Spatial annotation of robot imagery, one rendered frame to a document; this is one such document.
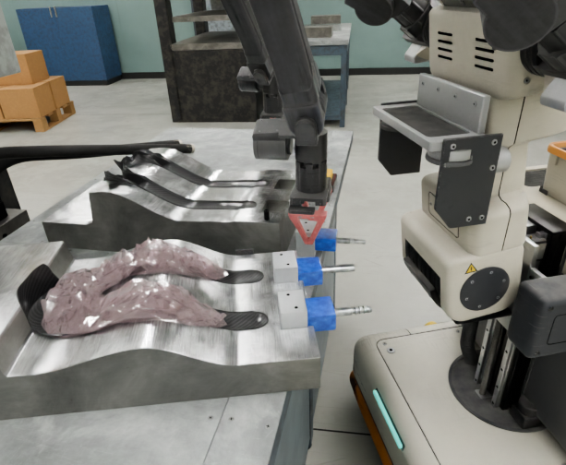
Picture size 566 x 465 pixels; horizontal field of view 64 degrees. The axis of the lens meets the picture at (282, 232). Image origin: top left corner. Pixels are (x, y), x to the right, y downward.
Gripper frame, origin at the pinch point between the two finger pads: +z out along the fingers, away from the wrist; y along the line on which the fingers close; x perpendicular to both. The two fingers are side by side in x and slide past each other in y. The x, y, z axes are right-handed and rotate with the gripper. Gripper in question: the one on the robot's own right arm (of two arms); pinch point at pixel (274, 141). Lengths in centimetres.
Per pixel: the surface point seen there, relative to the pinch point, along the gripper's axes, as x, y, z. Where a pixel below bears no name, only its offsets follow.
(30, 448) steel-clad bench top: -15, 102, 5
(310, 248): 15, 58, 3
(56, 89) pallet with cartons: -298, -352, 54
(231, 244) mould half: 0, 60, 1
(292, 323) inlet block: 14, 85, -2
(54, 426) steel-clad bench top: -14, 99, 5
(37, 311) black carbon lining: -23, 85, -2
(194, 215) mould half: -7, 58, -3
